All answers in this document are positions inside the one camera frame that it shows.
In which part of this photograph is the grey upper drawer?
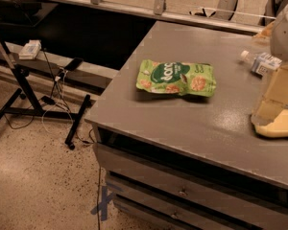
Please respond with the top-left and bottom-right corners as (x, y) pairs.
(94, 144), (288, 230)

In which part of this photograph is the green snack bag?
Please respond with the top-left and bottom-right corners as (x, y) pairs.
(136, 59), (216, 98)

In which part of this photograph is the white charging cable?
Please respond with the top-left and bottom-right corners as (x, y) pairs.
(41, 68), (75, 136)

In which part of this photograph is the grey lower drawer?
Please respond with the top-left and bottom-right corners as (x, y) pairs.
(106, 173), (246, 230)

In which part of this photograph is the grey drawer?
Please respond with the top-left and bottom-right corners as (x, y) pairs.
(106, 173), (246, 230)
(94, 144), (288, 230)

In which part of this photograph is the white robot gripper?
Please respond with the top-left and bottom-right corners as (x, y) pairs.
(251, 4), (288, 126)

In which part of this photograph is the black rolling laptop stand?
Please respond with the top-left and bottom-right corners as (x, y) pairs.
(0, 0), (92, 150)

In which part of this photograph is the black power adapter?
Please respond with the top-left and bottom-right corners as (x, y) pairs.
(41, 96), (56, 105)

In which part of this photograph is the yellow sponge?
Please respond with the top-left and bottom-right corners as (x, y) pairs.
(254, 109), (288, 138)

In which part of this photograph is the black smartphone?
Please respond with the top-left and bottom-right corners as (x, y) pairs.
(64, 57), (84, 71)

